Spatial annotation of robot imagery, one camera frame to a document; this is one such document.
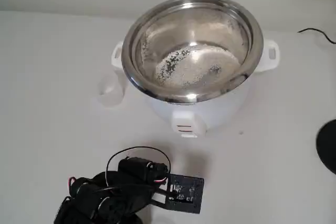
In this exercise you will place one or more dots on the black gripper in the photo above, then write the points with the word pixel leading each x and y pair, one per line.
pixel 130 167

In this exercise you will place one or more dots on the translucent plastic measuring cup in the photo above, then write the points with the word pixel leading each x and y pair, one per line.
pixel 111 95

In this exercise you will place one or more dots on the white rice grains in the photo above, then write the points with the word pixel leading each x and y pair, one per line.
pixel 189 72

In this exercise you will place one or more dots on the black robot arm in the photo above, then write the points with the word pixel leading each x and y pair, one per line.
pixel 86 200

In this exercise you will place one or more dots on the white rice cooker body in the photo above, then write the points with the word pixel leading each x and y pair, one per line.
pixel 223 113

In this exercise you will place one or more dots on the steel inner pot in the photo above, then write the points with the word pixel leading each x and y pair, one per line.
pixel 189 24

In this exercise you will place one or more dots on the black round stand base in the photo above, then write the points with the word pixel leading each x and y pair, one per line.
pixel 328 145

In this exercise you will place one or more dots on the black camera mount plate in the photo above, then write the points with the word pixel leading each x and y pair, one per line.
pixel 187 197

